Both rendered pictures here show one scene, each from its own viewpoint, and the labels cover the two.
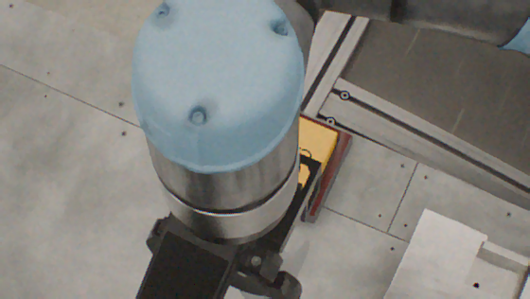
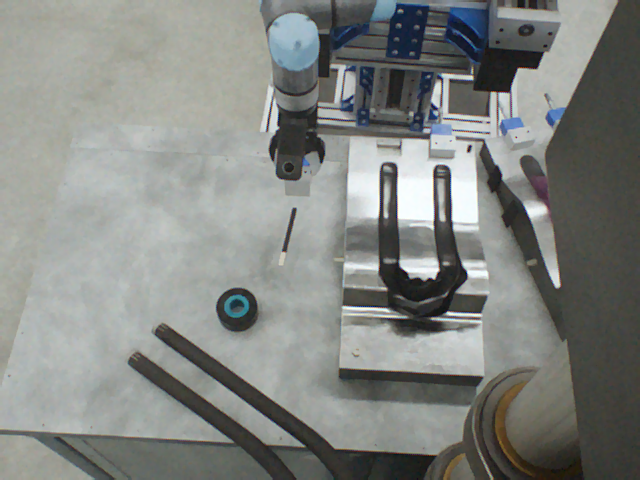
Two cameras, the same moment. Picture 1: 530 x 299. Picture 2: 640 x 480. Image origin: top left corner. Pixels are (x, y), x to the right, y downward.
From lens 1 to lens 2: 0.67 m
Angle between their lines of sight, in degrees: 12
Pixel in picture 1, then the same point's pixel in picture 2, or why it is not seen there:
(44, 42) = (177, 139)
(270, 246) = (312, 124)
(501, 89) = not seen: hidden behind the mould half
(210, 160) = (301, 63)
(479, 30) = (360, 15)
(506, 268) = (391, 149)
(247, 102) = (308, 38)
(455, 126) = not seen: hidden behind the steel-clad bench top
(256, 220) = (312, 98)
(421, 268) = (357, 154)
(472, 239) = (373, 140)
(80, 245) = (226, 201)
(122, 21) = not seen: hidden behind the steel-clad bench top
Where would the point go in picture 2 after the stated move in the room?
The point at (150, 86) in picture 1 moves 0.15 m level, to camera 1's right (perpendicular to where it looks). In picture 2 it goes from (281, 42) to (371, 13)
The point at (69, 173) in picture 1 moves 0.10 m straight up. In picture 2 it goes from (211, 179) to (205, 152)
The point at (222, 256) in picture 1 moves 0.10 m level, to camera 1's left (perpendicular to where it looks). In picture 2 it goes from (302, 125) to (247, 143)
